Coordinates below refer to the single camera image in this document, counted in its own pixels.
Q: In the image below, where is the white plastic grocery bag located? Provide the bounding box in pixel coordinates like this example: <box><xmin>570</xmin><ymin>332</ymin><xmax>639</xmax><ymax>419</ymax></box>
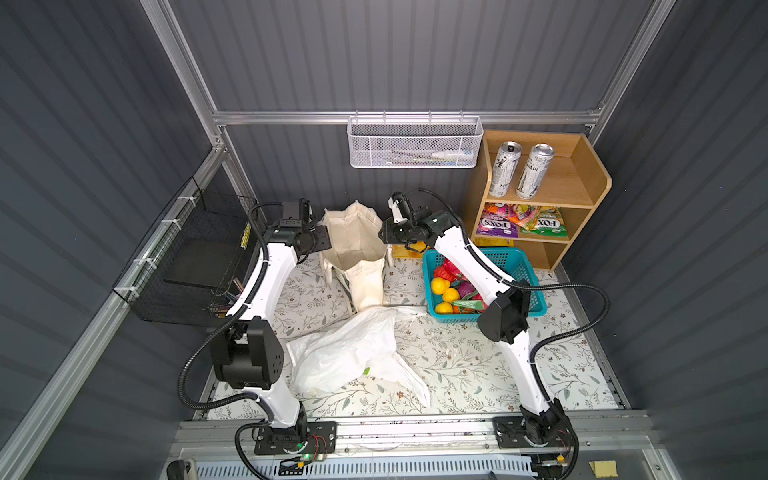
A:
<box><xmin>286</xmin><ymin>306</ymin><xmax>431</xmax><ymax>407</ymax></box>

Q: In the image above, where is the cream canvas tote bag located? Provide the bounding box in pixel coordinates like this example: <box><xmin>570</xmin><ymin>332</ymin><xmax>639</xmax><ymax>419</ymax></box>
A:
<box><xmin>319</xmin><ymin>201</ymin><xmax>393</xmax><ymax>312</ymax></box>

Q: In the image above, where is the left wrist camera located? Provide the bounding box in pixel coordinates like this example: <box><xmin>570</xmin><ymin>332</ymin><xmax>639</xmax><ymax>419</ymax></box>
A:
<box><xmin>281</xmin><ymin>198</ymin><xmax>313</xmax><ymax>223</ymax></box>

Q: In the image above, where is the white wire wall basket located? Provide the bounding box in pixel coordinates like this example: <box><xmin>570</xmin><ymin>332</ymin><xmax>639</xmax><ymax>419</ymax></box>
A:
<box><xmin>346</xmin><ymin>113</ymin><xmax>484</xmax><ymax>169</ymax></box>

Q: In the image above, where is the wooden shelf unit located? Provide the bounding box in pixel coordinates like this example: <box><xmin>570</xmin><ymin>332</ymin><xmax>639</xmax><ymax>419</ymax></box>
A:
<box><xmin>462</xmin><ymin>130</ymin><xmax>612</xmax><ymax>270</ymax></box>

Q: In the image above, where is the yellow lemon upper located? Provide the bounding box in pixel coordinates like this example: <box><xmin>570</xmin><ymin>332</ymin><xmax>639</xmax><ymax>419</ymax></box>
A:
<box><xmin>430</xmin><ymin>277</ymin><xmax>451</xmax><ymax>296</ymax></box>

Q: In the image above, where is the floral table mat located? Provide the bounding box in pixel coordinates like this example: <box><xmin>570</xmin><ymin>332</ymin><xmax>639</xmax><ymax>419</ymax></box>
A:
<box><xmin>273</xmin><ymin>256</ymin><xmax>619</xmax><ymax>417</ymax></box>

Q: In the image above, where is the teal plastic basket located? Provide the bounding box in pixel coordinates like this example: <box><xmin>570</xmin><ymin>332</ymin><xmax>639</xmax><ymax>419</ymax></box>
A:
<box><xmin>422</xmin><ymin>247</ymin><xmax>547</xmax><ymax>324</ymax></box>

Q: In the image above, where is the green Fox's candy bag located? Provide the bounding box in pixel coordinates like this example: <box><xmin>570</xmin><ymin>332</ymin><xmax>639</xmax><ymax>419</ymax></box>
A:
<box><xmin>519</xmin><ymin>207</ymin><xmax>568</xmax><ymax>238</ymax></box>

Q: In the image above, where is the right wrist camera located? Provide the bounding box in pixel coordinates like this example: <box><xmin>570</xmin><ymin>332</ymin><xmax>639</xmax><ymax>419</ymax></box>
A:
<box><xmin>388</xmin><ymin>191</ymin><xmax>413</xmax><ymax>224</ymax></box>

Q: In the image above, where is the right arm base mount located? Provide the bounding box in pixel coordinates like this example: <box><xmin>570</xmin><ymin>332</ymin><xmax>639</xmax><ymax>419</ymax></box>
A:
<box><xmin>492</xmin><ymin>415</ymin><xmax>573</xmax><ymax>450</ymax></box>

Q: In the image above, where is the yellow bread tray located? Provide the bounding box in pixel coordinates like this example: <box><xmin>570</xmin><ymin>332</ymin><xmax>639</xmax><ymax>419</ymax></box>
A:
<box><xmin>392</xmin><ymin>241</ymin><xmax>429</xmax><ymax>259</ymax></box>

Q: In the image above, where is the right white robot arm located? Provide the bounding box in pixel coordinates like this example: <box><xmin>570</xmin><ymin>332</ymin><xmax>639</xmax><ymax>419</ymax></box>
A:
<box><xmin>379</xmin><ymin>201</ymin><xmax>610</xmax><ymax>446</ymax></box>

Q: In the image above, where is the yellow lemon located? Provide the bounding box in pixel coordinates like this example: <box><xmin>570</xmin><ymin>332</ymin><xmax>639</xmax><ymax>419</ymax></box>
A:
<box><xmin>430</xmin><ymin>277</ymin><xmax>451</xmax><ymax>296</ymax></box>
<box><xmin>435</xmin><ymin>302</ymin><xmax>454</xmax><ymax>315</ymax></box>

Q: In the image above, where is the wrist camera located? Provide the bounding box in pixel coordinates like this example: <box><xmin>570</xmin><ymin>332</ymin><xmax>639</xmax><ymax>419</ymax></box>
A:
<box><xmin>388</xmin><ymin>191</ymin><xmax>413</xmax><ymax>224</ymax></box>
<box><xmin>281</xmin><ymin>198</ymin><xmax>313</xmax><ymax>223</ymax></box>

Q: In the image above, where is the black wire wall basket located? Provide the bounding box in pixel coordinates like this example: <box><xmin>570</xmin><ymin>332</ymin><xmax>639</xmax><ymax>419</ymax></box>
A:
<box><xmin>113</xmin><ymin>185</ymin><xmax>258</xmax><ymax>329</ymax></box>

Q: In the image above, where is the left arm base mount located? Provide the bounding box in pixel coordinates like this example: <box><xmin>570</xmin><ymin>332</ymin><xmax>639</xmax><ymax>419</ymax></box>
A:
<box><xmin>253</xmin><ymin>421</ymin><xmax>338</xmax><ymax>456</ymax></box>

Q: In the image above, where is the purple Fox's candy bag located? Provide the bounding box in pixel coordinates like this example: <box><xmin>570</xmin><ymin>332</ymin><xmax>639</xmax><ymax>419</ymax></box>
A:
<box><xmin>476</xmin><ymin>203</ymin><xmax>518</xmax><ymax>238</ymax></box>

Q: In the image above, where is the yellow lemon lower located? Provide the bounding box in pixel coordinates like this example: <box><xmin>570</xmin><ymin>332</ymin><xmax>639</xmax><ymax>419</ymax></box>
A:
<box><xmin>435</xmin><ymin>302</ymin><xmax>454</xmax><ymax>315</ymax></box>

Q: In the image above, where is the silver drink can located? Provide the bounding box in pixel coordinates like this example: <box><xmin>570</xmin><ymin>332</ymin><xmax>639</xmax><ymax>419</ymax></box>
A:
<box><xmin>489</xmin><ymin>141</ymin><xmax>522</xmax><ymax>198</ymax></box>
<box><xmin>516</xmin><ymin>144</ymin><xmax>555</xmax><ymax>199</ymax></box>

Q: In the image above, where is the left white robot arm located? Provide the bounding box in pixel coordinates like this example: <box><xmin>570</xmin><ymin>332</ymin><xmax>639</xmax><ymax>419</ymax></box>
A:
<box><xmin>177</xmin><ymin>211</ymin><xmax>331</xmax><ymax>430</ymax></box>

